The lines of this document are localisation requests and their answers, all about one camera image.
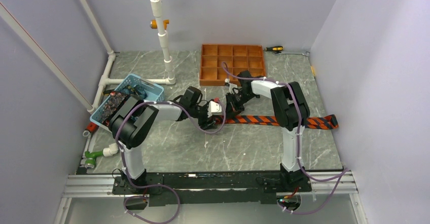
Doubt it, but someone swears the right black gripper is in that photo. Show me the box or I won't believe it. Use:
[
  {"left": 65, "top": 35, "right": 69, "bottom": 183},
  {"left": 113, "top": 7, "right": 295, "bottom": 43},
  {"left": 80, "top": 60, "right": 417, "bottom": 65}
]
[{"left": 225, "top": 91, "right": 257, "bottom": 121}]

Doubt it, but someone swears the brown compartment tray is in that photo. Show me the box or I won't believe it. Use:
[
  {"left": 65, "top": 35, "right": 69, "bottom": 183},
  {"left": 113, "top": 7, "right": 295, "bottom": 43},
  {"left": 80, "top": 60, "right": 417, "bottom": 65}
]
[{"left": 199, "top": 44, "right": 266, "bottom": 86}]

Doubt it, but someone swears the orange navy striped tie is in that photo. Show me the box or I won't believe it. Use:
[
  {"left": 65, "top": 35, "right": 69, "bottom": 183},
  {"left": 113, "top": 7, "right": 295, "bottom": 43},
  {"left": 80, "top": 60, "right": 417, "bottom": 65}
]
[{"left": 225, "top": 115, "right": 339, "bottom": 130}]

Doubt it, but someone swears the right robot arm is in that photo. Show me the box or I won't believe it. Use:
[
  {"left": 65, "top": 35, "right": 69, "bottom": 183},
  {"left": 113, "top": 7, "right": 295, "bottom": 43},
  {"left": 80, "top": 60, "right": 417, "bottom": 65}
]
[{"left": 226, "top": 70, "right": 310, "bottom": 191}]

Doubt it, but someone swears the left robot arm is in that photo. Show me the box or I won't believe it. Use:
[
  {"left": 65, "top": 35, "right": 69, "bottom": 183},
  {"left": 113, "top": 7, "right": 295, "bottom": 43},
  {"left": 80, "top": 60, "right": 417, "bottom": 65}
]
[{"left": 109, "top": 87, "right": 224, "bottom": 194}]

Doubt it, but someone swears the dark patterned ties pile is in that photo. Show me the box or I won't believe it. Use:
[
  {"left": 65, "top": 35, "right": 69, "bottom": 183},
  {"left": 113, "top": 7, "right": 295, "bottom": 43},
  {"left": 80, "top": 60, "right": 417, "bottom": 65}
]
[{"left": 101, "top": 85, "right": 147, "bottom": 126}]

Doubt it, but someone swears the blue plastic basket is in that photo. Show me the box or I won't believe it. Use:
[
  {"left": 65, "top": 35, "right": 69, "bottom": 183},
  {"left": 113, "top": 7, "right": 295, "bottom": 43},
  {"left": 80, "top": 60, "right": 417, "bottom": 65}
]
[{"left": 90, "top": 73, "right": 165, "bottom": 132}]

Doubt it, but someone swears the orange black screwdriver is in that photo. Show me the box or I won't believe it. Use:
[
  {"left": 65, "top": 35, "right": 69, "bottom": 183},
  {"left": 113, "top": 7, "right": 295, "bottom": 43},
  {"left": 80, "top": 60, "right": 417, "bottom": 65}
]
[{"left": 265, "top": 46, "right": 283, "bottom": 53}]

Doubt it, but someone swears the silver wrench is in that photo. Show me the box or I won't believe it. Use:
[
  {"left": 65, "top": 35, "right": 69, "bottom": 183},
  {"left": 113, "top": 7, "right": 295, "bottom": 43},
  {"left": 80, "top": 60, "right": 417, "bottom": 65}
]
[{"left": 275, "top": 51, "right": 310, "bottom": 57}]

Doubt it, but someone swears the orange pipe clamp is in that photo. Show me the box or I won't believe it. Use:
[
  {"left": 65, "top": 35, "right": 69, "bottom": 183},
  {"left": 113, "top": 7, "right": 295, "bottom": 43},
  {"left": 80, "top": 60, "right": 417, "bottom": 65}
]
[{"left": 150, "top": 19, "right": 170, "bottom": 30}]

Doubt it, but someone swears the white pvc pipe stand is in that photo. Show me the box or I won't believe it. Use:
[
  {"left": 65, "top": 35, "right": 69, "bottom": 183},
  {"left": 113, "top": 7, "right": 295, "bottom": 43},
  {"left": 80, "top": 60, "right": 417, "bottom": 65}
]
[{"left": 150, "top": 0, "right": 176, "bottom": 85}]

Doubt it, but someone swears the green white pipe fitting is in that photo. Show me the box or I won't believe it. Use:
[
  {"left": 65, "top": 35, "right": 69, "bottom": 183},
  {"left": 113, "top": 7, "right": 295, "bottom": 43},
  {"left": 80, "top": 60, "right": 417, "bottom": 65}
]
[{"left": 84, "top": 143, "right": 119, "bottom": 169}]

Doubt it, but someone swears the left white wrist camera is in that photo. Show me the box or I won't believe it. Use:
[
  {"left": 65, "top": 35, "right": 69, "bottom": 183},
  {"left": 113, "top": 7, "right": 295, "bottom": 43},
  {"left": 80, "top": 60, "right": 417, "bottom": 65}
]
[{"left": 208, "top": 98, "right": 224, "bottom": 118}]

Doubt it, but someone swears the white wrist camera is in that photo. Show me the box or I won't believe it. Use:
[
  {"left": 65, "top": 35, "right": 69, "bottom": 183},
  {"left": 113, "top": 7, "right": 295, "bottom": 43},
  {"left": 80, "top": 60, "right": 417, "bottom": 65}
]
[
  {"left": 208, "top": 98, "right": 224, "bottom": 118},
  {"left": 224, "top": 79, "right": 238, "bottom": 94}
]

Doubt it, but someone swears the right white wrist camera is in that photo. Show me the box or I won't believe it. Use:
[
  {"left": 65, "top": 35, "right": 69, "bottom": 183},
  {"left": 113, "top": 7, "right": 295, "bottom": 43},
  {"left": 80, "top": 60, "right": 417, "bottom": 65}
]
[{"left": 224, "top": 79, "right": 238, "bottom": 94}]

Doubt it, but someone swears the white corner pipe frame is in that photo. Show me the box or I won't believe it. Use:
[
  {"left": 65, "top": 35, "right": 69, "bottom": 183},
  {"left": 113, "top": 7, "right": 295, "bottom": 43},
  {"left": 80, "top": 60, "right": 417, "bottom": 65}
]
[{"left": 68, "top": 0, "right": 169, "bottom": 110}]

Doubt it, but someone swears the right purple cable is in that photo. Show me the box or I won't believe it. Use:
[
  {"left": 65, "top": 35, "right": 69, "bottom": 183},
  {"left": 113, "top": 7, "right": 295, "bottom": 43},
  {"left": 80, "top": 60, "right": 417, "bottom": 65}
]
[{"left": 220, "top": 62, "right": 351, "bottom": 216}]

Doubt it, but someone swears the white diagonal wall pipe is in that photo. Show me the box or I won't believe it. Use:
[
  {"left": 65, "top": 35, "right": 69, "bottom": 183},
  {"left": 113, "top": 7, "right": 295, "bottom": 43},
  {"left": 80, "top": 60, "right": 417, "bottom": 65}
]
[{"left": 1, "top": 3, "right": 94, "bottom": 113}]

